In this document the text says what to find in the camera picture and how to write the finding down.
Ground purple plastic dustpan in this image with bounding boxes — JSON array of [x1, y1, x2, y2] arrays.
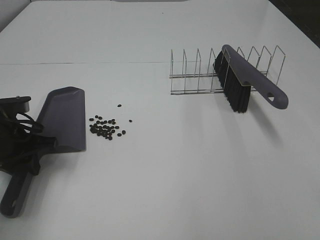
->
[[0, 86, 86, 218]]

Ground pile of coffee beans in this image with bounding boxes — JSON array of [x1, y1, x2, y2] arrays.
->
[[88, 115, 127, 141]]

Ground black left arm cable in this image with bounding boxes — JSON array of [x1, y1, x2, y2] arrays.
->
[[0, 109, 45, 141]]

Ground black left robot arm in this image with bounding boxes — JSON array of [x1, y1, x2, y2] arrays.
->
[[0, 97, 58, 176]]

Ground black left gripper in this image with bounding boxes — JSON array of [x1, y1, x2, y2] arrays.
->
[[0, 134, 57, 175]]

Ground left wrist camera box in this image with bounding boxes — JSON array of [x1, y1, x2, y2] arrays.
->
[[0, 96, 32, 114]]

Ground chrome wire rack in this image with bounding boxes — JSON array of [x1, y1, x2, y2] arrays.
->
[[168, 45, 287, 95]]

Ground purple brush black bristles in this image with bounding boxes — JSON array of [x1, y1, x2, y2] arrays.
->
[[214, 44, 289, 113]]

